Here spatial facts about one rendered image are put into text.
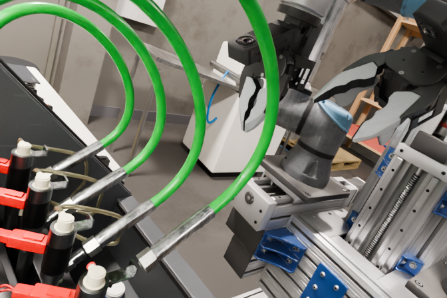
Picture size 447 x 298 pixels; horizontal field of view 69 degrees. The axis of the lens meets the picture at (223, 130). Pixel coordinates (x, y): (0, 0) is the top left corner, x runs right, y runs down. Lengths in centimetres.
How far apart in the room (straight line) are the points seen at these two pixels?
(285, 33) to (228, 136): 238
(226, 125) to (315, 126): 196
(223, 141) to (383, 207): 205
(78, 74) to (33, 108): 259
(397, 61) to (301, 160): 54
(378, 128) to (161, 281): 46
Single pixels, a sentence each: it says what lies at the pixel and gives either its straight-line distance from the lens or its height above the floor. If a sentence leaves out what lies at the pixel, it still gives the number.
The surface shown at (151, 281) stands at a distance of 70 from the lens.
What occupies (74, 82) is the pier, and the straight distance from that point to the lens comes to 319.
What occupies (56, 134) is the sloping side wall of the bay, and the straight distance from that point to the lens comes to 61.
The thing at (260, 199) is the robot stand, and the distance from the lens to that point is 89.
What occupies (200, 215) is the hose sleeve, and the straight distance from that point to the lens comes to 38.
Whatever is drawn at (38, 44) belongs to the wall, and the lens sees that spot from 329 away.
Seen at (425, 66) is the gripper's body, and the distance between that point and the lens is 48.
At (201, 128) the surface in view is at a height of 124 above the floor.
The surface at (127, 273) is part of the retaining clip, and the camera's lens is 38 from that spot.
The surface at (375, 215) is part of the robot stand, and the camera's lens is 100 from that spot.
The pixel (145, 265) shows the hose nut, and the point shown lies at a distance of 37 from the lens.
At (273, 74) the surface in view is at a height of 135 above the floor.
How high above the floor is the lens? 138
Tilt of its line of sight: 18 degrees down
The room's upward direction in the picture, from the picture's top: 22 degrees clockwise
